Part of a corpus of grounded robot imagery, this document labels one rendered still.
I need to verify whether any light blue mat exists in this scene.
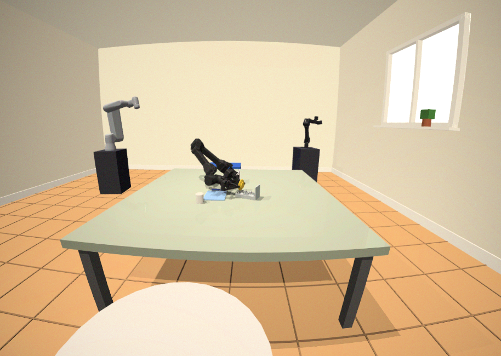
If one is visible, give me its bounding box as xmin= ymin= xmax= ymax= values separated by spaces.
xmin=203 ymin=191 xmax=227 ymax=200

